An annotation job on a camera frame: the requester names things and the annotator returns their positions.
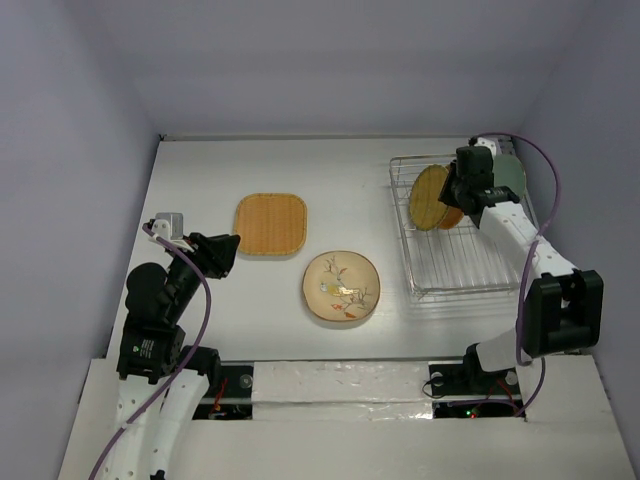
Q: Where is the square orange woven tray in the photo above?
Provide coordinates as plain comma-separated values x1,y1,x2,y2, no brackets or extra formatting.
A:
234,193,308,256

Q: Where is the wire dish rack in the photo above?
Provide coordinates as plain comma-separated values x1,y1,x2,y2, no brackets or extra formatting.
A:
389,154,520,301

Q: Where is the green flower-pattern plate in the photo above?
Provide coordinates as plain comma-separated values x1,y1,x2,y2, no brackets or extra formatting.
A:
493,154,526,198

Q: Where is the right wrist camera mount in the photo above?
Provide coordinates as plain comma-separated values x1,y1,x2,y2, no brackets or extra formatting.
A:
468,136,502,157

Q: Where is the round green-rimmed woven plate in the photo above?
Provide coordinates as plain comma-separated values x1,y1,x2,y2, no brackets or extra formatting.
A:
409,164,448,231

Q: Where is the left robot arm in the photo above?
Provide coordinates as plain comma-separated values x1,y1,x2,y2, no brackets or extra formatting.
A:
89,222,240,479

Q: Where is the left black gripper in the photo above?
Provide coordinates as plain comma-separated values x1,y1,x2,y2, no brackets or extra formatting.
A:
165,229,240,318

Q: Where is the beige bird-pattern plate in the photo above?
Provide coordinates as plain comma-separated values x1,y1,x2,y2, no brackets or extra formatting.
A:
301,250,381,323

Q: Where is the round orange woven plate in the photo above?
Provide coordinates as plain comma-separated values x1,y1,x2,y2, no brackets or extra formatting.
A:
438,207,465,230

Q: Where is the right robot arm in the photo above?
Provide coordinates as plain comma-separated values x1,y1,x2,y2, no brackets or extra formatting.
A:
439,145,604,394

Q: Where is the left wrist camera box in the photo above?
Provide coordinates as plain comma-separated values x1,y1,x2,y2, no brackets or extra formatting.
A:
151,212,184,241

